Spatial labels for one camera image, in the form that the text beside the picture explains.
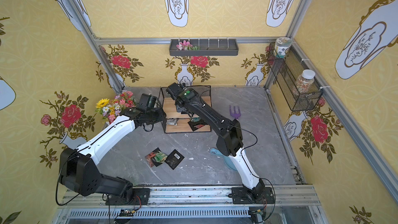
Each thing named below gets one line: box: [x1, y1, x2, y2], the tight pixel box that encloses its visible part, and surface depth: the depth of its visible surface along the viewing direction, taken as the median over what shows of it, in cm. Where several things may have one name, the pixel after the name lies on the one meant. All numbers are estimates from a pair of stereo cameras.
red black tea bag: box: [144, 151, 156, 168], surface depth 88 cm
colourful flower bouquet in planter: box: [94, 90, 136, 125], surface depth 89 cm
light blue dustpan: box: [209, 147, 238, 171], surface depth 86 cm
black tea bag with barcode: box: [164, 148, 186, 171], surface depth 87 cm
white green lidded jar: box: [274, 36, 293, 59], surface depth 87 cm
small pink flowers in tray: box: [175, 39, 198, 51], surface depth 89 cm
